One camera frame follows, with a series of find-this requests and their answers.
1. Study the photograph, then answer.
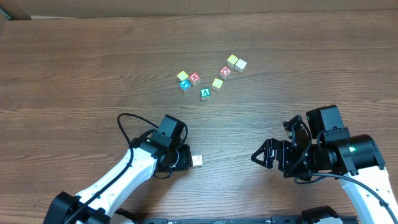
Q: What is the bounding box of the violin drawing wooden block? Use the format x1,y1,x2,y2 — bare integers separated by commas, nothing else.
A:
192,155,203,167

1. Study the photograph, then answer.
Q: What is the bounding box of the green letter wooden block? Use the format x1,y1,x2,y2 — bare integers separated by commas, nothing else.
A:
200,88,211,100

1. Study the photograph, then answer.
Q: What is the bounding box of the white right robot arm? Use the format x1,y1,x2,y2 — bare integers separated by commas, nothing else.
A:
251,108,397,223

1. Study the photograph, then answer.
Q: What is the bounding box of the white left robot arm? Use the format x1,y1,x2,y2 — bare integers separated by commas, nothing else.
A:
44,139,192,224

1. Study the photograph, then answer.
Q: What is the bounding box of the blue letter X block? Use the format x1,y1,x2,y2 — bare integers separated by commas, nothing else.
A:
179,79,192,93

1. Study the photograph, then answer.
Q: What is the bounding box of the yellow wooden block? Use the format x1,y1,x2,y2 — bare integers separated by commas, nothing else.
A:
226,54,239,68
211,78,224,91
177,70,189,82

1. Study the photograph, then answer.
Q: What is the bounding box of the yellow left wooden block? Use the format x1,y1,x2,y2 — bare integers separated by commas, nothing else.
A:
177,70,189,82

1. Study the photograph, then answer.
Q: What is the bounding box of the red letter M block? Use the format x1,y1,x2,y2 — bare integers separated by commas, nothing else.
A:
188,72,201,86

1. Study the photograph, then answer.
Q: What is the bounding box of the red circle wooden block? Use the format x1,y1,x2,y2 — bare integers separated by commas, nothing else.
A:
219,66,232,80

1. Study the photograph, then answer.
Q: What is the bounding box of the plain white wooden block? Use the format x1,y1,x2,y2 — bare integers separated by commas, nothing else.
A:
234,58,247,73

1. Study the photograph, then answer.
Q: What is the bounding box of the yellow top wooden block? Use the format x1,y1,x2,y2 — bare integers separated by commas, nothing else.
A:
226,54,239,68

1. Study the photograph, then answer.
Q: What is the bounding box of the black aluminium rail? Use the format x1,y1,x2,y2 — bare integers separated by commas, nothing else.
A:
114,214,360,224

